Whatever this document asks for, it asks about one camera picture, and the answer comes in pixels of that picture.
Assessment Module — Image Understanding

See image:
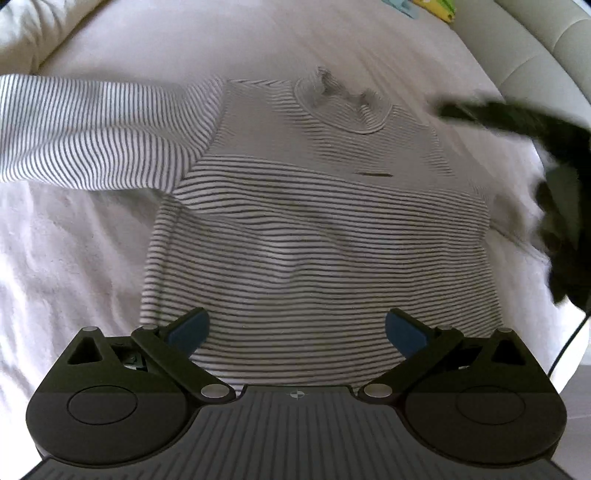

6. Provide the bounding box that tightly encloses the grey striped long-sleeve shirt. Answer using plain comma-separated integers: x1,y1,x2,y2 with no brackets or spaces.
1,70,502,387

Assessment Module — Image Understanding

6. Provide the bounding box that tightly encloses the beige bed sheet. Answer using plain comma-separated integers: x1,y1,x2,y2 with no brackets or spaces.
1,1,590,448

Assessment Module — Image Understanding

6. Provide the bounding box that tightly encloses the beige upholstered headboard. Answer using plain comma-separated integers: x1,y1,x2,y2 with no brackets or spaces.
453,1,590,126

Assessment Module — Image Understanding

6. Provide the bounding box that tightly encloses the yellow cartoon pillow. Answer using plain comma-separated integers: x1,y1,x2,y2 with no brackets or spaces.
413,0,456,24

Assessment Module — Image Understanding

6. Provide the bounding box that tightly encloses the green fleece blanket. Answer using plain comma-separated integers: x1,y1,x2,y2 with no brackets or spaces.
383,0,418,19

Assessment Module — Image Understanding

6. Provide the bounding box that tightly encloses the rolled beige duvet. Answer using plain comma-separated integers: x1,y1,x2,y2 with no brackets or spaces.
1,1,109,75

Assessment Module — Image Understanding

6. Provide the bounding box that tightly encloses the black cable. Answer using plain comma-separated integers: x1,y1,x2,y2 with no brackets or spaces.
546,313,590,377

